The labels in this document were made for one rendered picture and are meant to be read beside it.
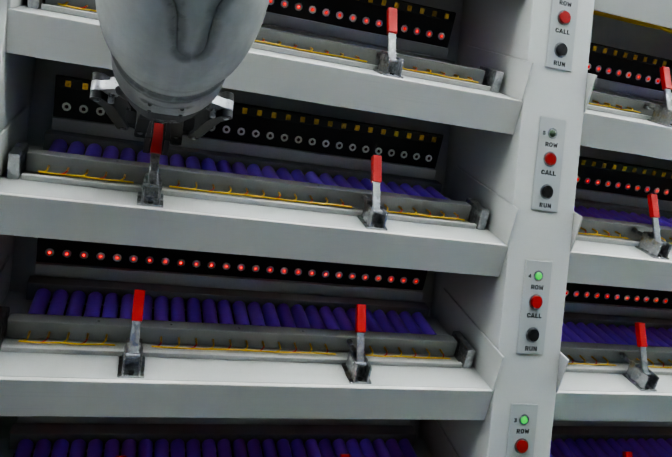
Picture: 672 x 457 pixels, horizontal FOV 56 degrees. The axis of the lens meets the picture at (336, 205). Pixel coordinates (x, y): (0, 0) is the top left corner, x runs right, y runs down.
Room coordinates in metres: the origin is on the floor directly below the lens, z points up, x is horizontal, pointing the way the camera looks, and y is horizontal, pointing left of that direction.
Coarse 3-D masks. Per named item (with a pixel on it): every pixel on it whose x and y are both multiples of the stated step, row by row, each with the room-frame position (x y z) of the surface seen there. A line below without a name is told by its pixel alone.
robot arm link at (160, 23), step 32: (96, 0) 0.38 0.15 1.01; (128, 0) 0.34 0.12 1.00; (160, 0) 0.33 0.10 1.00; (192, 0) 0.33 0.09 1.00; (224, 0) 0.34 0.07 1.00; (256, 0) 0.35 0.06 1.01; (128, 32) 0.36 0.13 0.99; (160, 32) 0.35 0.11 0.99; (192, 32) 0.35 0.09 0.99; (224, 32) 0.36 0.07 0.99; (256, 32) 0.40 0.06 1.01; (128, 64) 0.40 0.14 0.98; (160, 64) 0.38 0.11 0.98; (192, 64) 0.38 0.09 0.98; (224, 64) 0.40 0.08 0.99
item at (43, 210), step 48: (0, 144) 0.67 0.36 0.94; (192, 144) 0.87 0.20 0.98; (240, 144) 0.88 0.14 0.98; (0, 192) 0.65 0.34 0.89; (48, 192) 0.68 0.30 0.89; (96, 192) 0.70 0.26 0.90; (480, 192) 0.90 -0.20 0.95; (96, 240) 0.69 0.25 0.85; (144, 240) 0.70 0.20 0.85; (192, 240) 0.71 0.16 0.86; (240, 240) 0.73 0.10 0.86; (288, 240) 0.74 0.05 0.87; (336, 240) 0.76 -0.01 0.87; (384, 240) 0.77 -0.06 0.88; (432, 240) 0.79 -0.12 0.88; (480, 240) 0.82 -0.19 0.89
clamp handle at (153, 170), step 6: (156, 126) 0.71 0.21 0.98; (162, 126) 0.72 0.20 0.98; (156, 132) 0.71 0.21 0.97; (162, 132) 0.72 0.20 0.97; (156, 138) 0.71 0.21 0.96; (162, 138) 0.71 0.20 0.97; (156, 144) 0.71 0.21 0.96; (150, 150) 0.71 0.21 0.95; (156, 150) 0.71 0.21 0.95; (156, 156) 0.71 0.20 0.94; (150, 162) 0.71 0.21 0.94; (156, 162) 0.71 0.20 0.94; (150, 168) 0.71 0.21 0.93; (156, 168) 0.71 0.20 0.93; (150, 174) 0.70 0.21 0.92; (156, 174) 0.71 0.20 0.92; (150, 180) 0.70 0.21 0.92; (156, 180) 0.71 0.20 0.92
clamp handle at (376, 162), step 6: (372, 156) 0.80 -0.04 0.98; (378, 156) 0.80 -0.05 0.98; (372, 162) 0.80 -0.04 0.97; (378, 162) 0.80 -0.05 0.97; (372, 168) 0.79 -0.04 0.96; (378, 168) 0.80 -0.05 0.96; (372, 174) 0.79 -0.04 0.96; (378, 174) 0.79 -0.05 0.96; (372, 180) 0.79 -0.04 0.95; (378, 180) 0.79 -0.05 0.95; (372, 186) 0.79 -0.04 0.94; (378, 186) 0.79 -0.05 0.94; (372, 192) 0.79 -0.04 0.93; (378, 192) 0.79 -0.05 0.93; (372, 198) 0.79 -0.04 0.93; (378, 198) 0.79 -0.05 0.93; (372, 204) 0.78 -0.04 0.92; (378, 204) 0.79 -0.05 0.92
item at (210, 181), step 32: (32, 160) 0.71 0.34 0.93; (64, 160) 0.72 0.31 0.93; (96, 160) 0.73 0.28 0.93; (128, 160) 0.76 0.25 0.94; (224, 192) 0.76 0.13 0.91; (256, 192) 0.79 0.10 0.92; (288, 192) 0.80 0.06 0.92; (320, 192) 0.81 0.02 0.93; (352, 192) 0.82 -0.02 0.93; (384, 192) 0.85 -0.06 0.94
